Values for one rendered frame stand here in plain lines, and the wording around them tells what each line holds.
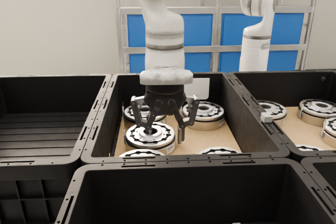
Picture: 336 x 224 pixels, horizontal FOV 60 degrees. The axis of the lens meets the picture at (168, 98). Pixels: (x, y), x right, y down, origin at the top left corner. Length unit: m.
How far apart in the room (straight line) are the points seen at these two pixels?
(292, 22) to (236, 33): 0.49
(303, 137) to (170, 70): 0.36
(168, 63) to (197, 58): 2.09
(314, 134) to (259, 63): 0.37
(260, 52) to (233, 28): 1.61
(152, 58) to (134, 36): 1.99
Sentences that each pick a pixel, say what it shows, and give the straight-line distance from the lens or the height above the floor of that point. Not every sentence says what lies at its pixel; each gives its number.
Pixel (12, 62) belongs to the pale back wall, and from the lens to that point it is 3.76.
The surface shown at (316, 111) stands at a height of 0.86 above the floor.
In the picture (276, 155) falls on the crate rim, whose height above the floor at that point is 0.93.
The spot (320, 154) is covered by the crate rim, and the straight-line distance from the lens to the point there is 0.47.
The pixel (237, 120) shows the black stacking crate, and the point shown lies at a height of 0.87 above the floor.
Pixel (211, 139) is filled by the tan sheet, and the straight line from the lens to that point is 0.66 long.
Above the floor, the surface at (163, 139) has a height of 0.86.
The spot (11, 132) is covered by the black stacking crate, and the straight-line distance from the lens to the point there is 0.77.
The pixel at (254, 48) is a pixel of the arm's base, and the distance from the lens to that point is 1.02.
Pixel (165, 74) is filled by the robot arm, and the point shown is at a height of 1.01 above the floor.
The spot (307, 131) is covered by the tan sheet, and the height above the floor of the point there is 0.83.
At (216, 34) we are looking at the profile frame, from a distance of 2.58.
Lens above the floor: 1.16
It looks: 22 degrees down
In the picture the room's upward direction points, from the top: straight up
